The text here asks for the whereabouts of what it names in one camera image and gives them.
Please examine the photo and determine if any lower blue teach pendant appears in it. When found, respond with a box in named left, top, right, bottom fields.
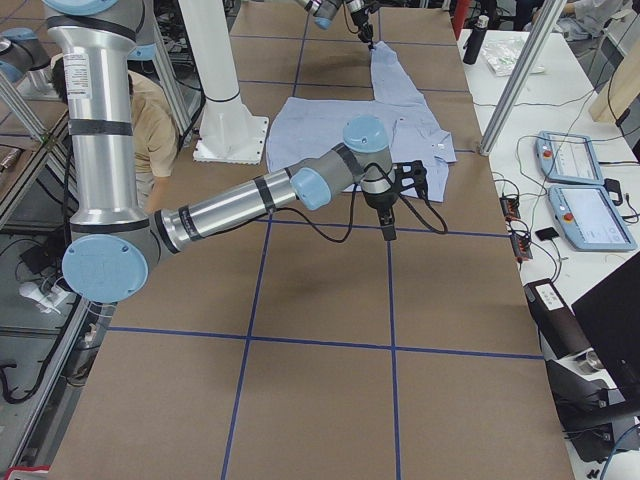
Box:
left=548, top=184, right=637, bottom=252

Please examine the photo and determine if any black water bottle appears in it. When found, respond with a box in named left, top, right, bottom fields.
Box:
left=462, top=14, right=490, bottom=65

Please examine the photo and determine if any clear plastic sheet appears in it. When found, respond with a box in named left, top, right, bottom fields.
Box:
left=481, top=38, right=525, bottom=77

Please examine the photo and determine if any aluminium frame post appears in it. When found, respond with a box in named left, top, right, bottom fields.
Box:
left=478, top=0, right=566, bottom=156

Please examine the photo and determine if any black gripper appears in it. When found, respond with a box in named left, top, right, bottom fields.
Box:
left=363, top=190, right=398, bottom=241
left=350, top=7, right=374, bottom=50

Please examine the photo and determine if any black monitor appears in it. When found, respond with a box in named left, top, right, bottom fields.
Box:
left=572, top=255, right=639, bottom=398

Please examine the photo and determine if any white camera pole base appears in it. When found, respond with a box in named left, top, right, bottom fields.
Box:
left=179, top=0, right=269, bottom=165

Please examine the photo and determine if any light blue striped shirt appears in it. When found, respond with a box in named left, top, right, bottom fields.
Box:
left=266, top=41, right=456, bottom=202

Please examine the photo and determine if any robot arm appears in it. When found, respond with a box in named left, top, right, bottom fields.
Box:
left=296, top=0, right=376, bottom=50
left=45, top=1, right=399, bottom=303

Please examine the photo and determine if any black box with label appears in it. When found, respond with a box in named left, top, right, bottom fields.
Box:
left=523, top=279, right=591, bottom=358

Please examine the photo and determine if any upper blue teach pendant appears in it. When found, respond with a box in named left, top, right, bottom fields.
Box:
left=535, top=131, right=604, bottom=186

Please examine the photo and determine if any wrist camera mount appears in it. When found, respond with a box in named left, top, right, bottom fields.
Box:
left=391, top=160, right=429, bottom=201

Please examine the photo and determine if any blue teach pendant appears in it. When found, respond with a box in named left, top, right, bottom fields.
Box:
left=548, top=184, right=637, bottom=252
left=535, top=131, right=604, bottom=186

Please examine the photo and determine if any person in beige shirt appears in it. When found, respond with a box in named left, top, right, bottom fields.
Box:
left=49, top=54, right=180, bottom=211

